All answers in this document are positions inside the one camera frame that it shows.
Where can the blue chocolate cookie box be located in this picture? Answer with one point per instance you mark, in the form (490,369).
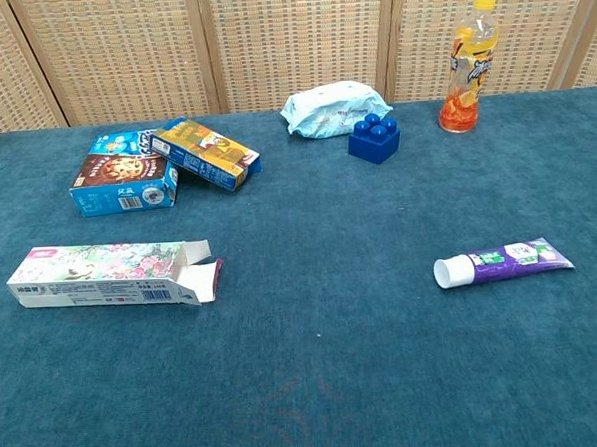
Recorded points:
(121,178)

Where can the woven rattan folding screen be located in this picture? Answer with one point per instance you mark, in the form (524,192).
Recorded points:
(294,43)

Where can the yellow and blue snack box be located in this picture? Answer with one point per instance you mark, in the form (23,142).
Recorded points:
(209,148)

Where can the orange drink bottle yellow cap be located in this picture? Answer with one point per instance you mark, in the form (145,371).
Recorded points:
(466,74)

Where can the small colourful printed cardboard box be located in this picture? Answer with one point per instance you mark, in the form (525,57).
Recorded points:
(96,274)

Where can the teal blue table cloth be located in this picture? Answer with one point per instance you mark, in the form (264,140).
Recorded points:
(305,358)

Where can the light blue wet wipes pack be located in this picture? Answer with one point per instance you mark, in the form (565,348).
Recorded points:
(327,109)

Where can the purple toothpaste tube white cap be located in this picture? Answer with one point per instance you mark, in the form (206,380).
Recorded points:
(511,262)

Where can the blue plastic building block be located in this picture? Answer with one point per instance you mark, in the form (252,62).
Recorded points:
(374,144)

